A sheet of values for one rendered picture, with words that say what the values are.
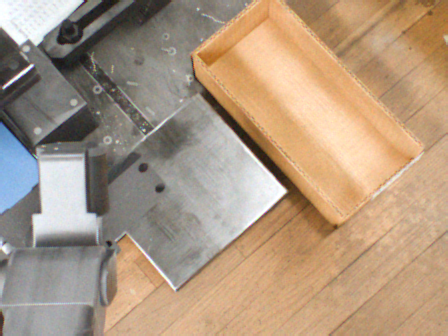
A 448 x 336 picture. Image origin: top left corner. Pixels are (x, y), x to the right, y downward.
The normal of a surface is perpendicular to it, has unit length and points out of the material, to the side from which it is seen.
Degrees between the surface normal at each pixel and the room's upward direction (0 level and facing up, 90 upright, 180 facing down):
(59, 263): 26
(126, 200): 31
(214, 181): 0
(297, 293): 0
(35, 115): 0
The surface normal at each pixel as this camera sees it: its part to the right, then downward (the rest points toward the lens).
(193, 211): -0.03, -0.25
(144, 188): 0.34, 0.12
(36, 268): -0.04, -0.65
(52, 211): -0.03, 0.14
